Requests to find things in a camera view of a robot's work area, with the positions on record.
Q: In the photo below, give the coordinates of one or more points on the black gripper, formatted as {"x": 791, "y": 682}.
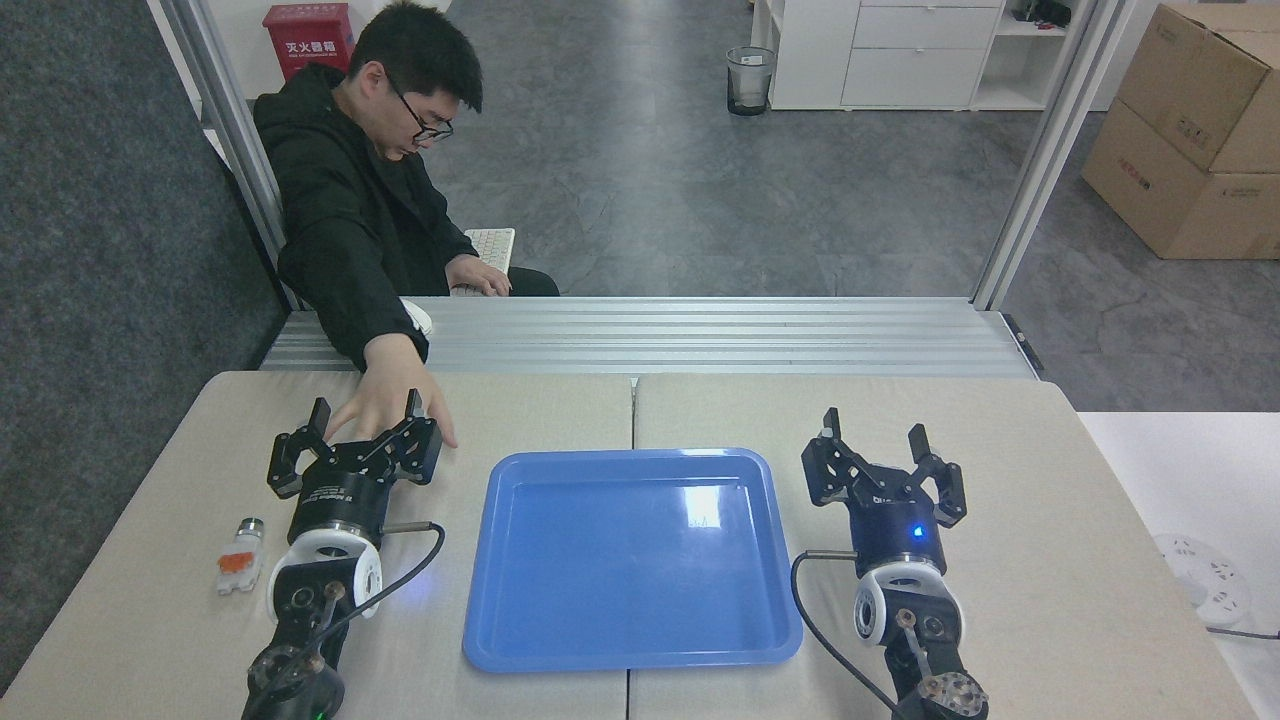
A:
{"x": 895, "y": 530}
{"x": 342, "y": 495}

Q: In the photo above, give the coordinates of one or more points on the person's right hand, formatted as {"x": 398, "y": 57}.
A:
{"x": 390, "y": 375}

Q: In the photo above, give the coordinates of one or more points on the red fire equipment box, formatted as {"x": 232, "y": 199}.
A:
{"x": 305, "y": 35}

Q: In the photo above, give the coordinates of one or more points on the white cabinet with drawers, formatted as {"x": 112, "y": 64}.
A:
{"x": 900, "y": 55}

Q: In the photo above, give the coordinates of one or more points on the black item on shelf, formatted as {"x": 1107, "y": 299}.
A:
{"x": 1045, "y": 12}

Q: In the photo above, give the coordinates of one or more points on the ribbed aluminium platform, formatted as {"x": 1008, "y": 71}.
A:
{"x": 700, "y": 335}

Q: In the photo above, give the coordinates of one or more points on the white computer mouse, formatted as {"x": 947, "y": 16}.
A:
{"x": 420, "y": 318}

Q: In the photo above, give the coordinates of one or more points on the large cardboard box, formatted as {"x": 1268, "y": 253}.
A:
{"x": 1160, "y": 195}

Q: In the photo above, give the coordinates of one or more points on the black platform corner bracket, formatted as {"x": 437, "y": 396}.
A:
{"x": 1025, "y": 343}

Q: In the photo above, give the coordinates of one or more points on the silver aluminium post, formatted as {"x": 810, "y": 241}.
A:
{"x": 1050, "y": 150}
{"x": 225, "y": 110}

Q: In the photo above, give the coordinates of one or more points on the small cardboard box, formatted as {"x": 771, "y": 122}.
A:
{"x": 1200, "y": 80}

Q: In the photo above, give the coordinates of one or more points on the person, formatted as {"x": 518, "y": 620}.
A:
{"x": 345, "y": 210}

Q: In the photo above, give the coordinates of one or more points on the blue plastic tray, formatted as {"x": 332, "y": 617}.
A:
{"x": 630, "y": 570}

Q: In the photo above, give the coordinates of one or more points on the white round power strip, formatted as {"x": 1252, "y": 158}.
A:
{"x": 1205, "y": 575}

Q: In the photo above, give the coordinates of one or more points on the person's left hand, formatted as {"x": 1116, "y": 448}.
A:
{"x": 478, "y": 274}

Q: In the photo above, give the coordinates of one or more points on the white orange switch part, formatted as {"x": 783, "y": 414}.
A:
{"x": 240, "y": 566}

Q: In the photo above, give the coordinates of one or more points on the white keyboard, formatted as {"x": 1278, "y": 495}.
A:
{"x": 492, "y": 245}

